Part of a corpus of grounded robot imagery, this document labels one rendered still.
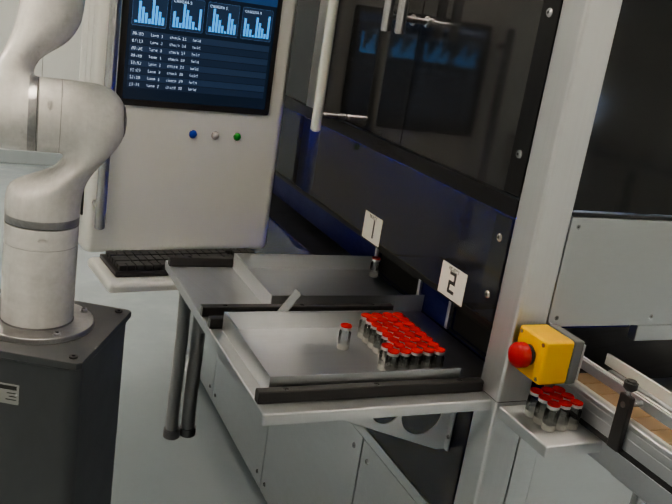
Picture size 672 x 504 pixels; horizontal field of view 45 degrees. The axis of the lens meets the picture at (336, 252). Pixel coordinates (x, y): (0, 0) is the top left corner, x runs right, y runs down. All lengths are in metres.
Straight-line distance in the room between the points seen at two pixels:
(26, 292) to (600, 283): 0.95
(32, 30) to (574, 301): 0.96
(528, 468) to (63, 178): 0.92
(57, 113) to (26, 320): 0.35
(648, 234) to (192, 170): 1.15
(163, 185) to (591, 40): 1.18
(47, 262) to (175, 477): 1.39
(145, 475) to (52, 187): 1.47
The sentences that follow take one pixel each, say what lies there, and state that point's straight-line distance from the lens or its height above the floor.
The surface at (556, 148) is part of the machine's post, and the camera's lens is 1.28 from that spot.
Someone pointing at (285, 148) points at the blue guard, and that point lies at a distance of 2.29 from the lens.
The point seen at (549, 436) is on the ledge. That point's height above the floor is 0.88.
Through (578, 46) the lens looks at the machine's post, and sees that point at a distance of 1.28.
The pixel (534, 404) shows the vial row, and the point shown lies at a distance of 1.37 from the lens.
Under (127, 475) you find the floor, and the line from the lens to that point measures 2.70.
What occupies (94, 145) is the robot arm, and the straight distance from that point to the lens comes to 1.38.
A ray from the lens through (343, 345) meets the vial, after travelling 1.46.
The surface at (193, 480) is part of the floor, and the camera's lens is 2.69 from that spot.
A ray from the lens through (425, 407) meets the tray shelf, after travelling 1.34.
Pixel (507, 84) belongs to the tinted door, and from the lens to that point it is 1.41.
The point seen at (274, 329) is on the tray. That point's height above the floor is 0.88.
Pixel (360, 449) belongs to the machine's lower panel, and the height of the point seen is 0.55.
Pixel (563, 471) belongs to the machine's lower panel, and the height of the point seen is 0.73.
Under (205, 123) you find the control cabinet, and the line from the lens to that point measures 2.10.
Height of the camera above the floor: 1.45
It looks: 16 degrees down
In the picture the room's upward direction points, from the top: 9 degrees clockwise
